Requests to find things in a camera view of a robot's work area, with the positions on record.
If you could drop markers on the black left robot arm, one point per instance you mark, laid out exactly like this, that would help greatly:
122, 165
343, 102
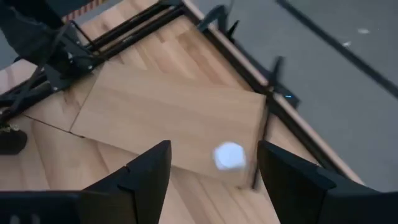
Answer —
28, 31

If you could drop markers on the green potted plant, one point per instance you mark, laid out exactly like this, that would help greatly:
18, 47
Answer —
12, 143

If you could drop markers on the large curved black table clamp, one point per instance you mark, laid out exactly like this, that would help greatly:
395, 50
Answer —
217, 14

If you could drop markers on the white melatonin bottle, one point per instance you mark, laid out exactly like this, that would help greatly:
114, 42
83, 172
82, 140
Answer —
229, 157

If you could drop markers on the black metal table frame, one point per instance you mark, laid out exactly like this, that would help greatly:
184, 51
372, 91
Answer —
295, 127

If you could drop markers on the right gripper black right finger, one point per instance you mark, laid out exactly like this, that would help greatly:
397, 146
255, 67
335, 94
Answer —
289, 186

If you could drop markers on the black mat orange striped edge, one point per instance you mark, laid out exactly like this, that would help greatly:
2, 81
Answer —
82, 9

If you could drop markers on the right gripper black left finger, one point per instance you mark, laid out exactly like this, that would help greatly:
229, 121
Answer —
146, 186

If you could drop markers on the wooden shelf with black frame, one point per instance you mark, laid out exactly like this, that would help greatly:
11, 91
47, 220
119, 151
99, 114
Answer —
161, 118

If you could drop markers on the small black table clamp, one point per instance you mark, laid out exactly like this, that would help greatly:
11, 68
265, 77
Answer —
232, 29

